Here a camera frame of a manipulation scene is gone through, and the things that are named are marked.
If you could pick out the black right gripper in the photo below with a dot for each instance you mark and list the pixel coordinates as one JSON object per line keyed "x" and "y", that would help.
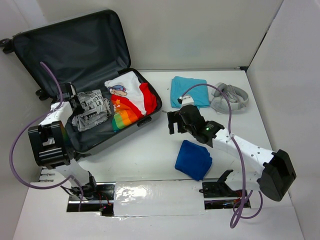
{"x": 174, "y": 117}

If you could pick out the rainbow cartoon white shirt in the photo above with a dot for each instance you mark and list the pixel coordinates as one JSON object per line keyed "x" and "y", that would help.
{"x": 131, "y": 100}

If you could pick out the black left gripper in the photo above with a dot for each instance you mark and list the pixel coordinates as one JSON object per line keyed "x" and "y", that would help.
{"x": 79, "y": 109}

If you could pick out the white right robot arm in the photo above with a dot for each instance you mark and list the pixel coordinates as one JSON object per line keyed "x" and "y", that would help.
{"x": 273, "y": 172}

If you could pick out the dark blue towel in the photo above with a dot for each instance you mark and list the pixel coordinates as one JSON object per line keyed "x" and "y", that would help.
{"x": 193, "y": 160}

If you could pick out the dark grey hardshell suitcase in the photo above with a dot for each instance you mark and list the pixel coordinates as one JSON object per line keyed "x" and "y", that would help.
{"x": 85, "y": 51}

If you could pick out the white grey headphones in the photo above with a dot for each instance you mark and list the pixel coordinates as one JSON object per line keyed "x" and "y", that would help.
{"x": 238, "y": 98}

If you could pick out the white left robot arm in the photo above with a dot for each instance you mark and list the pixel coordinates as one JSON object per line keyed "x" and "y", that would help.
{"x": 52, "y": 147}

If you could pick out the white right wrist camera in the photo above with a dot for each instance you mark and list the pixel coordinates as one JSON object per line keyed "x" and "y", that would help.
{"x": 185, "y": 100}

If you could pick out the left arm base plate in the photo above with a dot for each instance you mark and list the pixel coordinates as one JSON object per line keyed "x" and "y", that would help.
{"x": 102, "y": 200}

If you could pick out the newspaper print cloth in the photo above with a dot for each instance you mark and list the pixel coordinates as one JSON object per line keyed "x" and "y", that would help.
{"x": 96, "y": 110}

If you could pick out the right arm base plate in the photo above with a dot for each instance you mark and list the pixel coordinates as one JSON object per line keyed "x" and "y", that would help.
{"x": 217, "y": 195}

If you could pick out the light blue shirt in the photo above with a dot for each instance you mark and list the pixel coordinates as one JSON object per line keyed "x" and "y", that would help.
{"x": 200, "y": 94}

